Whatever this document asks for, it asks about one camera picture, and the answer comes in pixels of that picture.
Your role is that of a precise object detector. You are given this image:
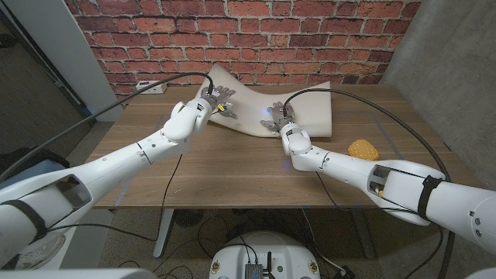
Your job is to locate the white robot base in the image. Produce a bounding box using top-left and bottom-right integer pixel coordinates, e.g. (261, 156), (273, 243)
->
(208, 231), (322, 279)

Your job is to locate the black round floor fan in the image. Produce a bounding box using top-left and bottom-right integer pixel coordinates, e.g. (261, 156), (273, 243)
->
(174, 208), (205, 229)

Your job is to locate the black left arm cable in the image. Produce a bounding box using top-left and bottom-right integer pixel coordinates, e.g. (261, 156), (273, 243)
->
(0, 72), (215, 183)

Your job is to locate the white sneaker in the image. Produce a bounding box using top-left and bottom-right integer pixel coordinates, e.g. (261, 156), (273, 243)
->
(15, 234), (66, 271)

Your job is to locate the thin black hanging cable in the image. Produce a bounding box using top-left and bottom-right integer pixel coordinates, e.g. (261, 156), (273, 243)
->
(46, 153), (184, 243)

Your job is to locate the black bag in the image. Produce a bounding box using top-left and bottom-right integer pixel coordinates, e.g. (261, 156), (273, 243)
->
(0, 146), (71, 175)

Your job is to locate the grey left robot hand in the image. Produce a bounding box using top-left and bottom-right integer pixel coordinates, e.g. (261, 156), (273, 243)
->
(200, 85), (238, 119)

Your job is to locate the white table leg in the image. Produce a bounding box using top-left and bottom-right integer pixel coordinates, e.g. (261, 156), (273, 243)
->
(153, 208), (175, 260)

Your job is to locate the small grey electronics box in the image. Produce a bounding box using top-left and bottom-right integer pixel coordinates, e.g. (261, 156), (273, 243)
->
(244, 263), (264, 279)

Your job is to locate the yellow textured sponge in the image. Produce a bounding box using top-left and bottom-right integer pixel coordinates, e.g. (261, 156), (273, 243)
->
(347, 139), (380, 162)

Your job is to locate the white power strip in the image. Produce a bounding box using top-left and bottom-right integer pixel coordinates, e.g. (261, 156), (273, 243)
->
(135, 80), (168, 95)

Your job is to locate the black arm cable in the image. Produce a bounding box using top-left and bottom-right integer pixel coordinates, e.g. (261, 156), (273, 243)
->
(0, 72), (215, 183)
(282, 88), (456, 279)

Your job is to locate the red brick printed backdrop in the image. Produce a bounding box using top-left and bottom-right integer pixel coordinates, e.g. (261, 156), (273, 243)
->
(64, 0), (423, 108)

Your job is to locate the white floor cable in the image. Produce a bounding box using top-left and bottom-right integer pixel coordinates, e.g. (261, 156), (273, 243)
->
(301, 208), (346, 274)

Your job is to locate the blue storage bin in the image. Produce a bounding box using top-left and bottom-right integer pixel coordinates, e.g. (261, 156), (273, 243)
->
(0, 158), (71, 187)

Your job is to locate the white structural column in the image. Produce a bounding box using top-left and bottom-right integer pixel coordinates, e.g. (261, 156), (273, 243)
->
(3, 0), (125, 123)

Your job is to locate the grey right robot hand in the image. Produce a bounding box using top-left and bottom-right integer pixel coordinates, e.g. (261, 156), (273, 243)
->
(260, 101), (296, 136)

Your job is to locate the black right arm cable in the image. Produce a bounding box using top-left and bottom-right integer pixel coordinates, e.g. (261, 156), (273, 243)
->
(282, 88), (456, 279)

